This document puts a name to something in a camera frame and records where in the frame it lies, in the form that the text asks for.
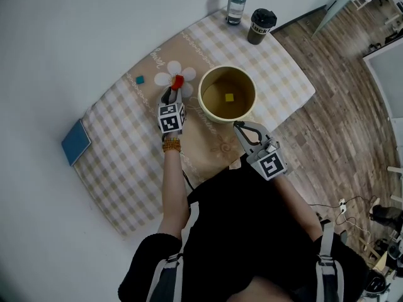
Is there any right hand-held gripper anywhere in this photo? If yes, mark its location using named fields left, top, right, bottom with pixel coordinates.
left=233, top=121, right=288, bottom=181

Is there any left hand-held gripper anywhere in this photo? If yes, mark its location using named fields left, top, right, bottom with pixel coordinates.
left=157, top=86, right=188, bottom=135

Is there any person's right forearm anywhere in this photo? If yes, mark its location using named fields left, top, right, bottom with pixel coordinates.
left=273, top=174, right=324, bottom=242

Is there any person's left forearm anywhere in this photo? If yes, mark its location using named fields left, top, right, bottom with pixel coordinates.
left=157, top=149, right=190, bottom=240

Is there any round cream cardboard bucket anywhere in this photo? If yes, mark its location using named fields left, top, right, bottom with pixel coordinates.
left=198, top=65, right=256, bottom=124

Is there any beige checked tablecloth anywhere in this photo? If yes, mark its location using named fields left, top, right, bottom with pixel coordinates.
left=72, top=6, right=317, bottom=238

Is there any person's black clothing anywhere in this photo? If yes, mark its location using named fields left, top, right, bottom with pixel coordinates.
left=118, top=155, right=369, bottom=302

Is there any blue notebook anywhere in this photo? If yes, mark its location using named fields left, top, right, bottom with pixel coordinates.
left=60, top=119, right=93, bottom=167

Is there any black tumbler cup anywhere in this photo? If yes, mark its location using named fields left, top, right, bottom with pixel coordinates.
left=247, top=8, right=278, bottom=45

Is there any clear bottle with teal lid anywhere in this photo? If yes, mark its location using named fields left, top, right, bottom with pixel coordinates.
left=225, top=0, right=250, bottom=26

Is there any grey glass partition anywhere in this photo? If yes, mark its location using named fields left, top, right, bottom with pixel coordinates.
left=311, top=0, right=378, bottom=39

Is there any orange beaded bracelet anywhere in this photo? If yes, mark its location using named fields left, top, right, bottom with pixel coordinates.
left=162, top=137, right=183, bottom=154

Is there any grey right shoulder strap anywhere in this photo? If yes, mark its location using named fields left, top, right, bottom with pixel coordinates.
left=315, top=220, right=346, bottom=302

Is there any grey shoulder strap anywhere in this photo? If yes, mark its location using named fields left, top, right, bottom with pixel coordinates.
left=315, top=220, right=346, bottom=302
left=147, top=253, right=184, bottom=302

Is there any grey left shoulder strap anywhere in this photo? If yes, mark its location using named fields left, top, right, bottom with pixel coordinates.
left=147, top=253, right=184, bottom=302

